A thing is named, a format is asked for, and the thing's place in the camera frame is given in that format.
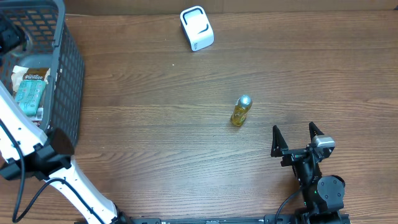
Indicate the brown snack bag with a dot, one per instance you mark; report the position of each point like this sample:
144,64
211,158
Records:
19,74

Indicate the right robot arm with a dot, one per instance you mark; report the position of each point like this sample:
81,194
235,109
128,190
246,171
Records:
322,195

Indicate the grey plastic shopping basket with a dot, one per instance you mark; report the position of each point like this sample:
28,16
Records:
52,46

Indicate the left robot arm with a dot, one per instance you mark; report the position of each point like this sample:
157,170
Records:
50,157

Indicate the white barcode scanner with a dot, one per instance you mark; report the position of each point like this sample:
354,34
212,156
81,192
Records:
197,28

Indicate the teal wafer packet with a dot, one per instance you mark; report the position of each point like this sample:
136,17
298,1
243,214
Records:
29,94

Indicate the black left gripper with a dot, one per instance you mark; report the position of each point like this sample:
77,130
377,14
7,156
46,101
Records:
16,38

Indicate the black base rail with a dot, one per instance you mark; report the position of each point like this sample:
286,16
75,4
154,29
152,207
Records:
267,219

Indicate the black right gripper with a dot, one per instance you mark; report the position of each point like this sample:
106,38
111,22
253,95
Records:
292,155

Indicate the yellow dish soap bottle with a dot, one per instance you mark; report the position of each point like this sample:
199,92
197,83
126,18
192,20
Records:
240,112

